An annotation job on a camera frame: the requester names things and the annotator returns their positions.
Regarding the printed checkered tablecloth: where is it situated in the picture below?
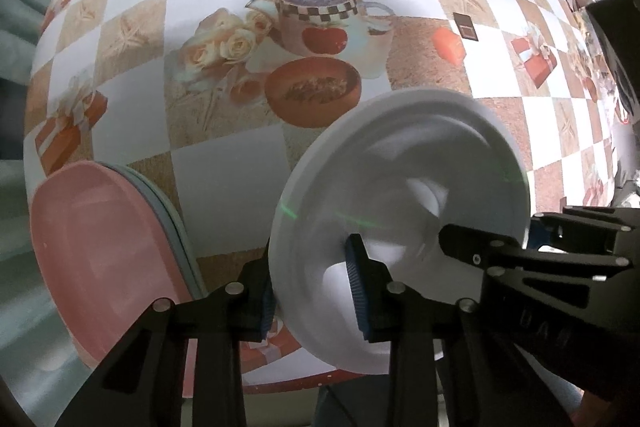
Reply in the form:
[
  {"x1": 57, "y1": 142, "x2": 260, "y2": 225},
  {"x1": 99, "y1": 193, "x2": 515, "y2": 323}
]
[{"x1": 22, "y1": 0, "x2": 631, "y2": 400}]

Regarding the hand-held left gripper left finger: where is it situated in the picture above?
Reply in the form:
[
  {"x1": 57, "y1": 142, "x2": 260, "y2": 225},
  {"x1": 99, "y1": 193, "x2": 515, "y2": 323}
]
[{"x1": 57, "y1": 259, "x2": 275, "y2": 427}]

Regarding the white paper plate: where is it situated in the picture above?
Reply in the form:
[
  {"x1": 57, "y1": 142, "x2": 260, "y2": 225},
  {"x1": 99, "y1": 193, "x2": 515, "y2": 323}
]
[{"x1": 267, "y1": 88, "x2": 531, "y2": 375}]

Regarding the pink plastic plate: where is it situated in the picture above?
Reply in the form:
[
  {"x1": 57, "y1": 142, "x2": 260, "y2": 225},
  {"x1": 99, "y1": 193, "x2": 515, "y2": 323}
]
[{"x1": 29, "y1": 160, "x2": 196, "y2": 368}]

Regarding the blue plastic plate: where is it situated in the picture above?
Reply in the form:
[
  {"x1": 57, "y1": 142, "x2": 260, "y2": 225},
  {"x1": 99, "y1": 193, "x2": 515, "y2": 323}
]
[{"x1": 112, "y1": 164, "x2": 202, "y2": 303}]

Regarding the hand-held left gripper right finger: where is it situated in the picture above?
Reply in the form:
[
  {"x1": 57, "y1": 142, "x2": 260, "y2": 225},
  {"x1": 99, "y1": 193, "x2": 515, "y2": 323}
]
[{"x1": 344, "y1": 233, "x2": 566, "y2": 427}]

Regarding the pale green ribbed cover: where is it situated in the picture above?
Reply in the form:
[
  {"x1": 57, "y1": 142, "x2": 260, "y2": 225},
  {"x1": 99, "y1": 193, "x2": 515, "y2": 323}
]
[{"x1": 0, "y1": 0, "x2": 101, "y2": 408}]

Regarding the pale green plastic plate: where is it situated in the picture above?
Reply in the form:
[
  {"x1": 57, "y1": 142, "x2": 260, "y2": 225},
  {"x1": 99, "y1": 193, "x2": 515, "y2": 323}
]
[{"x1": 125, "y1": 167, "x2": 207, "y2": 298}]

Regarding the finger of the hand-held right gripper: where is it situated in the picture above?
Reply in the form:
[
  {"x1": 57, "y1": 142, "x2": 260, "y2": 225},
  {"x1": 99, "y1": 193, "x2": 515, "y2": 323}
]
[
  {"x1": 439, "y1": 223, "x2": 632, "y2": 308},
  {"x1": 530, "y1": 204, "x2": 640, "y2": 258}
]

